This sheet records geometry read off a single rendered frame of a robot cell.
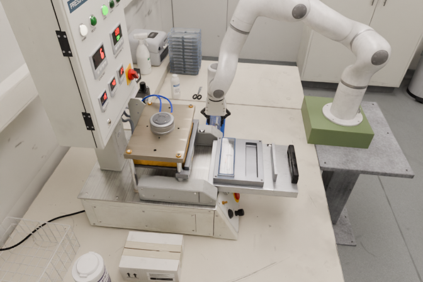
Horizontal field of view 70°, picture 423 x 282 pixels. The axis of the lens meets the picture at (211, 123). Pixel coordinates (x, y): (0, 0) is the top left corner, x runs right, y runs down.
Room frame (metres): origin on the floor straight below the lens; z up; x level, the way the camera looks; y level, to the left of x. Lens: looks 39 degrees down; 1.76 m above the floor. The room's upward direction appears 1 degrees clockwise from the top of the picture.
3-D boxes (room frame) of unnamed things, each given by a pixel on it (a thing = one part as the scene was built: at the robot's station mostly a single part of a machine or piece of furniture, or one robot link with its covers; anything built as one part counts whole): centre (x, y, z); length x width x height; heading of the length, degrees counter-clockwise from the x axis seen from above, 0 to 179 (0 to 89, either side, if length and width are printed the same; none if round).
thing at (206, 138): (0.90, 0.07, 0.96); 0.26 x 0.05 x 0.07; 85
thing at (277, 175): (0.74, -0.15, 0.97); 0.30 x 0.22 x 0.08; 85
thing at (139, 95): (1.00, 0.27, 1.05); 0.15 x 0.05 x 0.15; 175
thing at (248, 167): (0.75, -0.10, 0.98); 0.20 x 0.17 x 0.03; 175
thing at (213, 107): (1.20, -0.02, 0.89); 0.10 x 0.08 x 0.11; 86
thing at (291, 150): (0.73, -0.28, 0.99); 0.15 x 0.02 x 0.04; 175
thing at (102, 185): (0.77, 0.19, 0.93); 0.46 x 0.35 x 0.01; 85
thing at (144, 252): (0.49, 0.18, 0.80); 0.19 x 0.13 x 0.09; 84
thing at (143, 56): (1.68, 0.42, 0.92); 0.09 x 0.08 x 0.25; 104
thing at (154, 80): (1.55, 0.46, 0.77); 0.84 x 0.30 x 0.04; 174
